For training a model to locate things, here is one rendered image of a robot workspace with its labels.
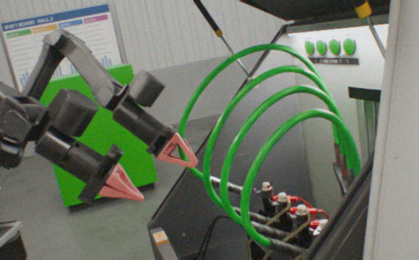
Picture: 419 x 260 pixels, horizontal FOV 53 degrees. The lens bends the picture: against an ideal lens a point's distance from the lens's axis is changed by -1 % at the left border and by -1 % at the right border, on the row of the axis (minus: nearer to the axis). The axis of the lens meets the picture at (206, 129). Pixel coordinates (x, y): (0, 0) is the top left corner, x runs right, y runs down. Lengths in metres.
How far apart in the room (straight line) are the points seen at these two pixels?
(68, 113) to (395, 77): 0.50
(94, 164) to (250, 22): 7.05
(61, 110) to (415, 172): 0.54
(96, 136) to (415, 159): 3.78
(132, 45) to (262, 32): 2.29
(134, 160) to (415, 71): 3.85
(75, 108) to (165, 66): 6.69
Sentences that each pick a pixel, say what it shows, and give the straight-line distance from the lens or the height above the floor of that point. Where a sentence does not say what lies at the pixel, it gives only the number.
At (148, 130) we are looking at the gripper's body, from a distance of 0.89.
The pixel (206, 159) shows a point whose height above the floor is 1.23.
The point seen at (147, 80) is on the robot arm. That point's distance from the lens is 0.89.
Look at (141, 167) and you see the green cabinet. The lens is 4.33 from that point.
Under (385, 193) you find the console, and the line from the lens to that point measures 0.64.
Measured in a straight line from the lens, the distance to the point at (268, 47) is 0.94.
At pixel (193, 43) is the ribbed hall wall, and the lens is 7.46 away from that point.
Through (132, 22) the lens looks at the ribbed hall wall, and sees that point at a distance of 7.40.
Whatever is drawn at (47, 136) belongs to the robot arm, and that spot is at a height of 1.35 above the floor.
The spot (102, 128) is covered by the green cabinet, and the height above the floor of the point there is 0.75.
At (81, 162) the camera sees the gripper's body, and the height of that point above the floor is 1.30.
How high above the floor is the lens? 1.47
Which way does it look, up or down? 13 degrees down
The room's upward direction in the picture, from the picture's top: 11 degrees counter-clockwise
